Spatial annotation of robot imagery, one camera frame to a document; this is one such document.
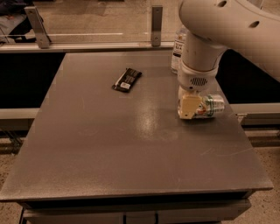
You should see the middle metal bracket post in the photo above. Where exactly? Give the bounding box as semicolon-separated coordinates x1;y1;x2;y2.
150;5;163;46

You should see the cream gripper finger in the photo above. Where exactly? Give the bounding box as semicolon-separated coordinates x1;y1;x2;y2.
178;87;201;120

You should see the grey metal rail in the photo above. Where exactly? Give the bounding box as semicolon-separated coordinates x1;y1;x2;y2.
0;42;173;53

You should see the black snack bar wrapper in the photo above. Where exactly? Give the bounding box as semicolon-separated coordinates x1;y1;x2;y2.
112;68;142;93

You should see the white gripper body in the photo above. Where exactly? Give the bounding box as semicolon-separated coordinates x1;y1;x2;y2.
178;61;218;92

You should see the white green 7up can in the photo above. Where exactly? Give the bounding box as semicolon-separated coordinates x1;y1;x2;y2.
195;94;225;118

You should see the grey drawer cabinet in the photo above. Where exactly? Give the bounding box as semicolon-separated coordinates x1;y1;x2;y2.
20;192;251;224

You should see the clear plastic water bottle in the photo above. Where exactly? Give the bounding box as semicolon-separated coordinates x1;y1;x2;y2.
171;25;187;74

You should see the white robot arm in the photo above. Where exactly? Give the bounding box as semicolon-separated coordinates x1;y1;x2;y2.
178;0;280;120

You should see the left metal bracket post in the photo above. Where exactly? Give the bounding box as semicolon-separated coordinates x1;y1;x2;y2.
24;6;51;49

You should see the metal bracket post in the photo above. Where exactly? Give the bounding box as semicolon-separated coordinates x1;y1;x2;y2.
150;5;163;46
24;6;51;49

